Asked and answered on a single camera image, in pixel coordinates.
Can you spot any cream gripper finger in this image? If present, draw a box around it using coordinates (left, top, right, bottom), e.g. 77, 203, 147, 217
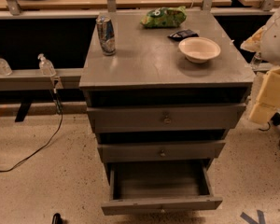
240, 25, 266, 52

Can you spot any grey bottom drawer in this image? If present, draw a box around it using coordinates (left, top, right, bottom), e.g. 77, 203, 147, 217
102, 161, 222, 215

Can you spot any grey drawer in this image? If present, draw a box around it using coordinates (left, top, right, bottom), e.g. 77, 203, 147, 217
87, 103, 245, 133
98, 140, 225, 163
102, 161, 222, 215

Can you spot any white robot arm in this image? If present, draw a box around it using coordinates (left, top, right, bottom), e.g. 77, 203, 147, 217
240, 7, 280, 124

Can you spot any grey top drawer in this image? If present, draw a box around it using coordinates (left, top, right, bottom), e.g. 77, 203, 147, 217
87, 103, 245, 133

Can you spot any grey wooden drawer cabinet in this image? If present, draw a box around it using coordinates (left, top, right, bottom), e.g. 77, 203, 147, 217
78, 9, 256, 185

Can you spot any grey middle drawer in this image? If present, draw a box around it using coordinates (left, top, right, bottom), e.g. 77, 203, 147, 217
98, 140, 225, 163

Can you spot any clear water bottle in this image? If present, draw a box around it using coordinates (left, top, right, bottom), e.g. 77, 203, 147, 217
250, 52, 262, 70

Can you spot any white bowl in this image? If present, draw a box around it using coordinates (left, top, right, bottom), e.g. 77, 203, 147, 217
178, 37, 221, 63

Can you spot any dark blue snack packet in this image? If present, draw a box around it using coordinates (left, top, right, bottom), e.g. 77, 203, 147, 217
169, 29, 198, 41

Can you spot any green chip bag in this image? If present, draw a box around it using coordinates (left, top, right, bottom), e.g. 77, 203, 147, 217
140, 6, 187, 28

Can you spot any silver blue drink can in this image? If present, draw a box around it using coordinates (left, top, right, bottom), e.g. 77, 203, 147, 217
96, 15, 116, 56

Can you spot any clear pump bottle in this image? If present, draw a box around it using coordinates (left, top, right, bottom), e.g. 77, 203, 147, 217
38, 53, 56, 77
0, 58, 12, 76

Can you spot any clear pump bottle far left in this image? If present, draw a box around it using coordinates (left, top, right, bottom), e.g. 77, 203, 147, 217
0, 58, 12, 76

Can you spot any black object at floor edge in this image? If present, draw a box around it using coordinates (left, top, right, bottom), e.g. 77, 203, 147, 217
51, 213, 63, 224

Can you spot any black floor cable left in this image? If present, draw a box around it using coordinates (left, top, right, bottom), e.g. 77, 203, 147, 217
0, 87, 64, 175

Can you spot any grey metal rail shelf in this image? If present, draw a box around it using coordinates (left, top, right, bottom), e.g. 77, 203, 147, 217
0, 68, 83, 91

